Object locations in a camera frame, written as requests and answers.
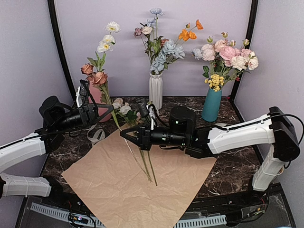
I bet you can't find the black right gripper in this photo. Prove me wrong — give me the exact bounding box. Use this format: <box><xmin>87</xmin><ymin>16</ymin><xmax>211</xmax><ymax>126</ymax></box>
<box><xmin>120</xmin><ymin>122</ymin><xmax>188</xmax><ymax>151</ymax></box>

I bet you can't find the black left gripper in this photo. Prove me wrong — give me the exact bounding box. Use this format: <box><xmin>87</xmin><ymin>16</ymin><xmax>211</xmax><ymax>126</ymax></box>
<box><xmin>54</xmin><ymin>102</ymin><xmax>114</xmax><ymax>133</ymax></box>

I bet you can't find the pink rose flower stem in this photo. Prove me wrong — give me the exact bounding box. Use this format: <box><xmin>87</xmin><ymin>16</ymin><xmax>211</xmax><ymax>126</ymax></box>
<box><xmin>140</xmin><ymin>119</ymin><xmax>158</xmax><ymax>186</ymax></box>

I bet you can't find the beige ribbon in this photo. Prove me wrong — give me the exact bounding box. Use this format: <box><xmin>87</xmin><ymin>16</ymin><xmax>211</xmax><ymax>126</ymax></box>
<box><xmin>86</xmin><ymin>124</ymin><xmax>105</xmax><ymax>146</ymax></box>

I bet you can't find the beige kraft wrapping paper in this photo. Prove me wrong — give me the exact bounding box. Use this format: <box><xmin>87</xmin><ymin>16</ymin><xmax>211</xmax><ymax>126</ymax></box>
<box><xmin>62</xmin><ymin>131</ymin><xmax>216</xmax><ymax>228</ymax></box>

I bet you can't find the white poppy flower stem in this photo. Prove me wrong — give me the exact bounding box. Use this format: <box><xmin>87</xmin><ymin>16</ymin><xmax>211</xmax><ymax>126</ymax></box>
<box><xmin>87</xmin><ymin>21</ymin><xmax>121</xmax><ymax>72</ymax></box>

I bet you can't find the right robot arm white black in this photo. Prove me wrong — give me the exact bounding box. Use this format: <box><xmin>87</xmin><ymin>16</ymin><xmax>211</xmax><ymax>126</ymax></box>
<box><xmin>120</xmin><ymin>106</ymin><xmax>302</xmax><ymax>206</ymax></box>

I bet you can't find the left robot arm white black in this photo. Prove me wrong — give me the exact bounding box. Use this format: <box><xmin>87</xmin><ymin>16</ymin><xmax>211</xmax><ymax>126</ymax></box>
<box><xmin>0</xmin><ymin>95</ymin><xmax>114</xmax><ymax>207</ymax></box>

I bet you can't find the pink ceramic vase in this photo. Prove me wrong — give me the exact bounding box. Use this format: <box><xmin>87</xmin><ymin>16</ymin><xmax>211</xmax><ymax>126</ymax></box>
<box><xmin>88</xmin><ymin>80</ymin><xmax>113</xmax><ymax>123</ymax></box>

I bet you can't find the white ribbed vase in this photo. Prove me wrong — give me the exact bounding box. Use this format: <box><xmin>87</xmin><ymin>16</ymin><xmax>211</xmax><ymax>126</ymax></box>
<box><xmin>149</xmin><ymin>73</ymin><xmax>163</xmax><ymax>109</ymax></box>

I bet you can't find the teal vase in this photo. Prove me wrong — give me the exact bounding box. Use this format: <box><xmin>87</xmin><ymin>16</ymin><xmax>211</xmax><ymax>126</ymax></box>
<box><xmin>201</xmin><ymin>89</ymin><xmax>222</xmax><ymax>122</ymax></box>

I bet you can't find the blue and orange flower arrangement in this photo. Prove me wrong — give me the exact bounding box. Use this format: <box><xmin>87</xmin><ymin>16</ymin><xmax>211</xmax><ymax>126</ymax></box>
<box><xmin>133</xmin><ymin>8</ymin><xmax>204</xmax><ymax>76</ymax></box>

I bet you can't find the pink peony flower arrangement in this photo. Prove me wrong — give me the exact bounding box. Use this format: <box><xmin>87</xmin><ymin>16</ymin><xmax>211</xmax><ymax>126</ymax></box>
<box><xmin>198</xmin><ymin>32</ymin><xmax>259</xmax><ymax>92</ymax></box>

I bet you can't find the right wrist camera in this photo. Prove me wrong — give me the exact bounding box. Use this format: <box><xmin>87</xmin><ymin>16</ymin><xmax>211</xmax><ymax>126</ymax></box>
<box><xmin>137</xmin><ymin>99</ymin><xmax>159</xmax><ymax>126</ymax></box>

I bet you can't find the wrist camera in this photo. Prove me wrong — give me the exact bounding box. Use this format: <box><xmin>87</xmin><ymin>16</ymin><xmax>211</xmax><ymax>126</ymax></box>
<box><xmin>76</xmin><ymin>79</ymin><xmax>89</xmax><ymax>108</ymax></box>
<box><xmin>137</xmin><ymin>99</ymin><xmax>159</xmax><ymax>126</ymax></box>

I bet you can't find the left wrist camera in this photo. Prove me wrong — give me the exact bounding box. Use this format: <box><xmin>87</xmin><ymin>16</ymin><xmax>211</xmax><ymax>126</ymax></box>
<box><xmin>76</xmin><ymin>79</ymin><xmax>89</xmax><ymax>108</ymax></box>

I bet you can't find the black left corner post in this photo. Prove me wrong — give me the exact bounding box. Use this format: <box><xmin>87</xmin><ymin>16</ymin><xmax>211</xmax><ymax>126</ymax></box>
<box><xmin>47</xmin><ymin>0</ymin><xmax>76</xmax><ymax>101</ymax></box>

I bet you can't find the black corner post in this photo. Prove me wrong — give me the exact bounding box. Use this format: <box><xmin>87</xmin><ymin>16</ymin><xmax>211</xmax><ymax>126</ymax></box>
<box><xmin>230</xmin><ymin>0</ymin><xmax>259</xmax><ymax>100</ymax></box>
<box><xmin>47</xmin><ymin>0</ymin><xmax>76</xmax><ymax>101</ymax></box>

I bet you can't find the white slotted cable duct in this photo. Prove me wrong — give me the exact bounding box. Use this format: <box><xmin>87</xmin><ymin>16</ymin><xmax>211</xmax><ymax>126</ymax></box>
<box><xmin>30</xmin><ymin>203</ymin><xmax>227</xmax><ymax>228</ymax></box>

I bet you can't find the black front table rail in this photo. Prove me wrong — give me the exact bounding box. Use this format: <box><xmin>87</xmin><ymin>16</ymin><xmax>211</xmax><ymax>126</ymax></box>
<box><xmin>28</xmin><ymin>183</ymin><xmax>284</xmax><ymax>213</ymax></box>

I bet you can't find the black right corner post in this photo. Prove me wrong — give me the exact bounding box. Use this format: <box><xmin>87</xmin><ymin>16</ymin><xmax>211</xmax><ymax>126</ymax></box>
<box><xmin>230</xmin><ymin>0</ymin><xmax>259</xmax><ymax>100</ymax></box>

